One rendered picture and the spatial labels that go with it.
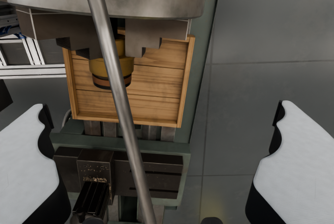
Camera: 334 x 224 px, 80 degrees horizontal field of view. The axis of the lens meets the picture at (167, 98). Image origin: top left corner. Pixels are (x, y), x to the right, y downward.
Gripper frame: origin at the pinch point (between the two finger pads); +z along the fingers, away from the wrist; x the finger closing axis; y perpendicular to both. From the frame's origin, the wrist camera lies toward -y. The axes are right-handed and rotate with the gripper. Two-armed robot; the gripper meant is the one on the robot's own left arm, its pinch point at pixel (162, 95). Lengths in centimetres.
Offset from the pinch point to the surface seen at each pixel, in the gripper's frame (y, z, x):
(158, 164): 46, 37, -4
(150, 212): 13.5, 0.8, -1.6
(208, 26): 9, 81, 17
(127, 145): 6.1, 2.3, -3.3
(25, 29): -1.6, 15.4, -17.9
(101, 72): 7.1, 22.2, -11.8
